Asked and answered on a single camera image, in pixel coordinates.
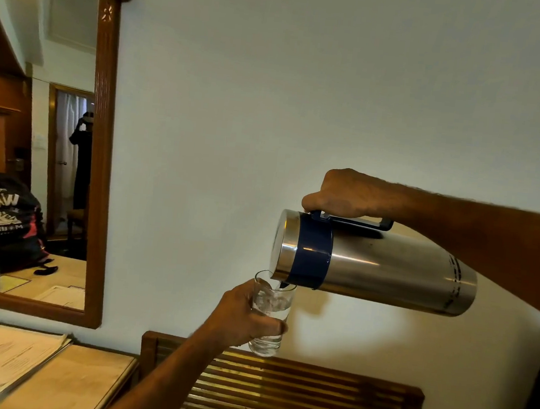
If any person's right hand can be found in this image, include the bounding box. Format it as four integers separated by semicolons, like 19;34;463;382
300;164;407;224

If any person's left hand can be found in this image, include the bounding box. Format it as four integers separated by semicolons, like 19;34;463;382
201;274;293;357

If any clear drinking glass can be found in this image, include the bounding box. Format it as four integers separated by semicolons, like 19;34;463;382
247;269;299;360

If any steel jug with blue band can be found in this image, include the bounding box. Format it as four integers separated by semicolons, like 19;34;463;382
266;206;484;319

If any person's right forearm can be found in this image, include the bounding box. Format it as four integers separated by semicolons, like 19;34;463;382
382;184;540;325

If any person's left forearm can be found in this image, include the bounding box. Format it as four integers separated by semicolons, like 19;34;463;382
97;312;234;409

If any wooden slatted luggage rack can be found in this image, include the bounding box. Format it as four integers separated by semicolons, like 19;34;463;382
134;330;429;409

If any wooden desk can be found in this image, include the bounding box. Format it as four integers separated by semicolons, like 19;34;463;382
0;323;141;409

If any wooden framed wall mirror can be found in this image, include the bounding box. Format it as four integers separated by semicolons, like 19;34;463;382
0;0;137;330

